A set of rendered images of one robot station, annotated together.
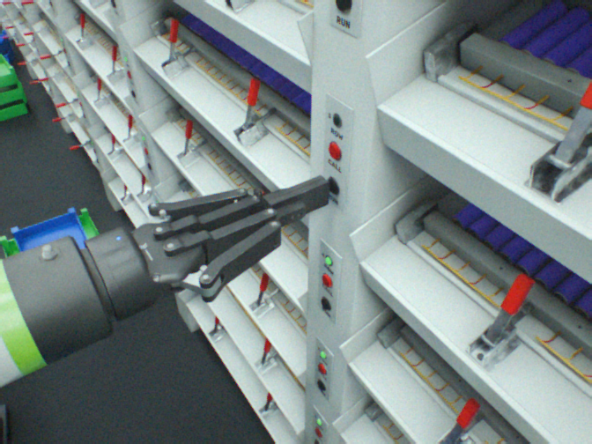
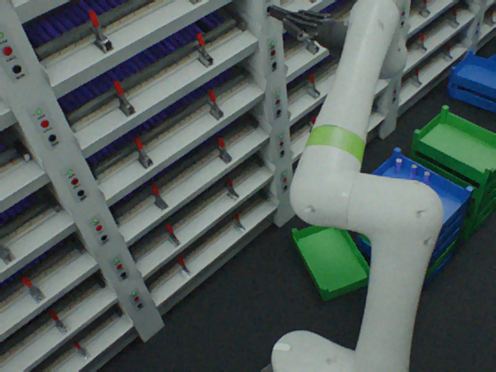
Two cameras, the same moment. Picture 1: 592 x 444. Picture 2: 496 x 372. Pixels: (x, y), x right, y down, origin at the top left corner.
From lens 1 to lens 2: 1.51 m
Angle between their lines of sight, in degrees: 64
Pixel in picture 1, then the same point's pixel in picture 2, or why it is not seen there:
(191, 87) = (150, 97)
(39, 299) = not seen: hidden behind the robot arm
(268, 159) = (222, 54)
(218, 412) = (230, 284)
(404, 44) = not seen: outside the picture
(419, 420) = (305, 57)
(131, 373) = (207, 354)
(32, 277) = not seen: hidden behind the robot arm
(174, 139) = (119, 178)
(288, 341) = (245, 144)
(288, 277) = (244, 99)
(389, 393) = (296, 65)
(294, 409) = (257, 179)
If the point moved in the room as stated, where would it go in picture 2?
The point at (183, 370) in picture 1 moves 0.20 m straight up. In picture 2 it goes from (200, 318) to (189, 290)
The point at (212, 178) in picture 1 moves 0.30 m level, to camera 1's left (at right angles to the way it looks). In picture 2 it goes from (166, 144) to (174, 223)
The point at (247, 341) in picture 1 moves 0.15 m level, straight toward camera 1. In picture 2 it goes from (217, 209) to (258, 196)
